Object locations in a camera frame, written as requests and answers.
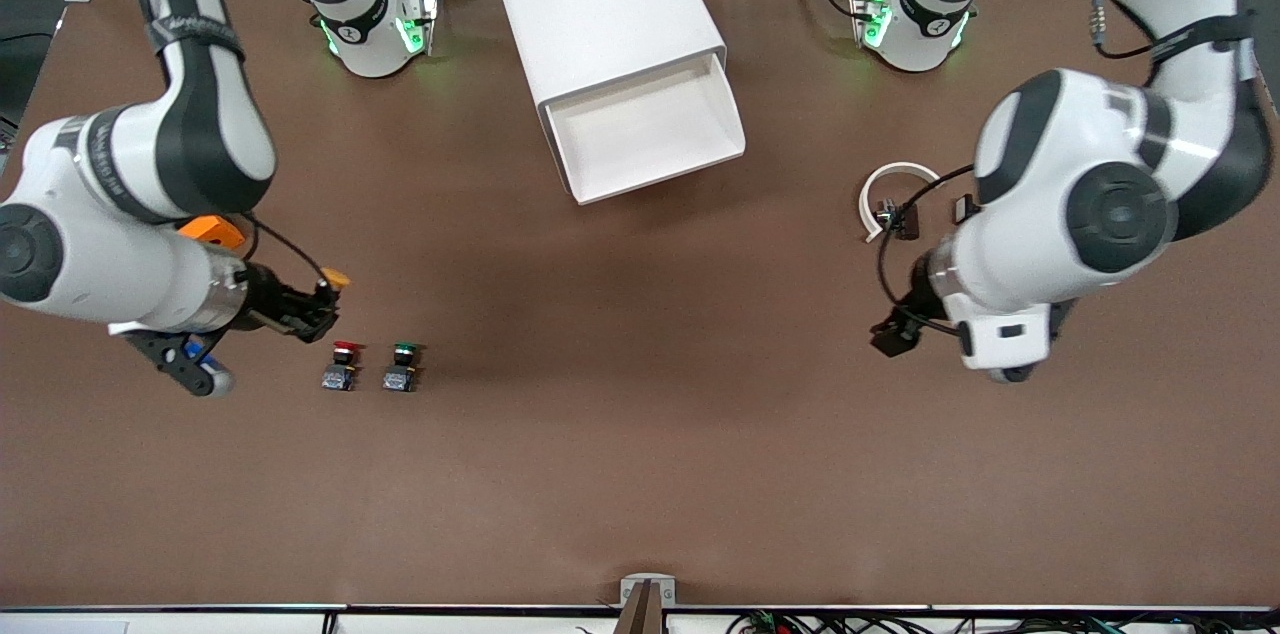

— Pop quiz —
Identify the orange and black button box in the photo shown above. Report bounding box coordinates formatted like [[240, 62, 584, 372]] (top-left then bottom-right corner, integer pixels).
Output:
[[178, 214, 246, 251]]

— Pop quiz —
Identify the dark brown cylindrical component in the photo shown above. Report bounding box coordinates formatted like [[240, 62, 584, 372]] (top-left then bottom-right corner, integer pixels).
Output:
[[875, 200, 921, 241]]

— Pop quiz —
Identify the brown table cover sheet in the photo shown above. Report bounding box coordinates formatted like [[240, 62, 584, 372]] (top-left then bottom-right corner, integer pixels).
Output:
[[0, 0, 1280, 610]]

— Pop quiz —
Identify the red push button switch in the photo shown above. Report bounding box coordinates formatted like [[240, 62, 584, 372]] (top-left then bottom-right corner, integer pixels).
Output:
[[322, 341, 363, 392]]

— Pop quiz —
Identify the green push button switch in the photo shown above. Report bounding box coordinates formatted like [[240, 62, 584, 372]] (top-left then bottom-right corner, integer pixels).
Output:
[[382, 342, 422, 393]]

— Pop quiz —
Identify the white curved plastic ring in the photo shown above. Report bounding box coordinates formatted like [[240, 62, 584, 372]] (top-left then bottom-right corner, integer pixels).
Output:
[[860, 162, 943, 244]]

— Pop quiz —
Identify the grey metal camera bracket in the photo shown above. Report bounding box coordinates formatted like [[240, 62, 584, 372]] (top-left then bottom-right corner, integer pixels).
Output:
[[615, 574, 678, 634]]

